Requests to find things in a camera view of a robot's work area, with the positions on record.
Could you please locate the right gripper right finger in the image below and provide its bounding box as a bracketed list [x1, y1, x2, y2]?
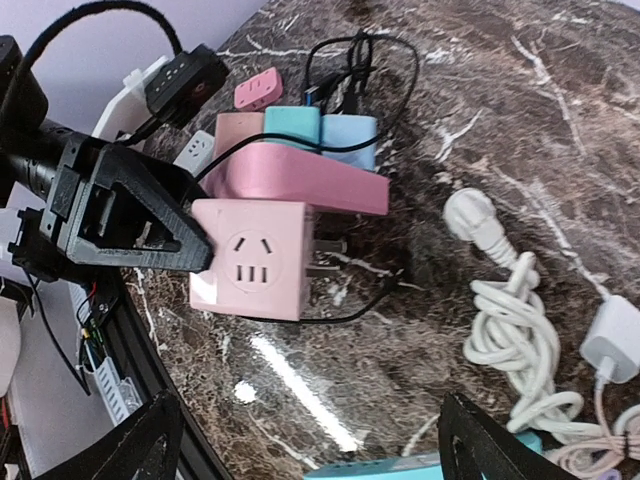
[438, 393, 573, 480]

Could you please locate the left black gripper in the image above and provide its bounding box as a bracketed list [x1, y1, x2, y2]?
[9, 140, 214, 280]

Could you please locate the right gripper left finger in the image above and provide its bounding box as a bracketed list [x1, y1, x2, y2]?
[40, 390, 184, 479]

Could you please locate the white cube socket adapter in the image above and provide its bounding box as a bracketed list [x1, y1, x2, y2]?
[173, 130, 215, 176]

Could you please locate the pink cube socket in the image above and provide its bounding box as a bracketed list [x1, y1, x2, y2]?
[189, 199, 346, 322]

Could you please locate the pink plug adapter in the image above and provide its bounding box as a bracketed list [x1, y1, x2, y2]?
[234, 67, 284, 112]

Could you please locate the white charger with cable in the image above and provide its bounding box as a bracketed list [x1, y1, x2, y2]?
[548, 295, 639, 479]

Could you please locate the white three-pin plug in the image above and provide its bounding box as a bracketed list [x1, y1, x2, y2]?
[443, 188, 518, 268]

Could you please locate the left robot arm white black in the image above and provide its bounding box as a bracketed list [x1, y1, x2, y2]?
[1, 75, 214, 283]

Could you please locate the teal power strip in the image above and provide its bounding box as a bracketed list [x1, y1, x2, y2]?
[302, 429, 546, 480]

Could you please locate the pink power strip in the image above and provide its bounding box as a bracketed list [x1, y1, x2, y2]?
[200, 112, 389, 215]

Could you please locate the small circuit board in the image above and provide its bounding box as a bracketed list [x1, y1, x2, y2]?
[76, 297, 109, 371]

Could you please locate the purple power strip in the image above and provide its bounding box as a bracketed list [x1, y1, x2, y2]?
[597, 468, 622, 480]

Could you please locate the small teal adapter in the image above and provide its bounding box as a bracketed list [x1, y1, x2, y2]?
[263, 106, 321, 144]

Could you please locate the light blue adapter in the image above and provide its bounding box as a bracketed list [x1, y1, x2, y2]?
[321, 114, 378, 171]

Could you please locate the white slotted cable duct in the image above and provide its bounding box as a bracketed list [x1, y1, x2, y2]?
[69, 283, 142, 426]

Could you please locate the white coiled cable bundle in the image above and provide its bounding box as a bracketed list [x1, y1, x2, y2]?
[442, 187, 606, 444]

